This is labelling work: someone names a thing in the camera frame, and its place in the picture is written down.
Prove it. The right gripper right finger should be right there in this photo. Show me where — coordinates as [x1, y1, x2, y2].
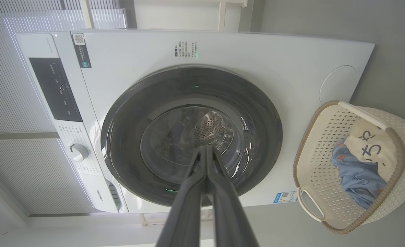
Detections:
[207, 147, 259, 247]

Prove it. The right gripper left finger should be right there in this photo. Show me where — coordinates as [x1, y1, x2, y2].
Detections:
[156, 147, 207, 247]

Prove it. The dark round glass washer door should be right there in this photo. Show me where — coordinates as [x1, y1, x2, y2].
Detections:
[100, 64, 283, 207]

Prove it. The blue patterned garment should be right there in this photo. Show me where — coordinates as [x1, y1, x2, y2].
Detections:
[330, 139, 388, 210]

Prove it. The cream printed garment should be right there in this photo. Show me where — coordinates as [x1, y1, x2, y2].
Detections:
[345, 117, 400, 182]

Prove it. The stainless steel washing machine drum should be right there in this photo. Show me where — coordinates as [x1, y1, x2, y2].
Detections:
[141, 106, 235, 184]

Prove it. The white washing machine control knob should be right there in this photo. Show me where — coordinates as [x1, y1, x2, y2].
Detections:
[67, 143, 90, 162]

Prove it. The white front-load washing machine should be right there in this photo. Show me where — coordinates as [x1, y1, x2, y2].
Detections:
[16, 29, 375, 214]

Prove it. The black washing machine display panel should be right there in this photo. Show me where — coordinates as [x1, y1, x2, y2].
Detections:
[29, 57, 83, 122]

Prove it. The blue energy label sticker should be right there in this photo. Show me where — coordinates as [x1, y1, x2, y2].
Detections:
[273, 191, 299, 204]

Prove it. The white detergent drawer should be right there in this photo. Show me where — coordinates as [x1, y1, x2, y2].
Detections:
[81, 172, 129, 214]

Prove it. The cream perforated laundry basket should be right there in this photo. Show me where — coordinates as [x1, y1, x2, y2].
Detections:
[293, 101, 405, 235]

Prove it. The round white filter cover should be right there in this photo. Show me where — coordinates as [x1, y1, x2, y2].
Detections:
[319, 65, 358, 105]

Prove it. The dark QR code sticker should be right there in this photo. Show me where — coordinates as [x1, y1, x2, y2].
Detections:
[72, 33, 92, 68]

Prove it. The white metal railing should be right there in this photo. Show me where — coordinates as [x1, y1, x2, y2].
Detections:
[218, 0, 248, 33]

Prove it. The white pleated window blind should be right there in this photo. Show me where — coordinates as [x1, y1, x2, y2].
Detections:
[0, 0, 127, 215]

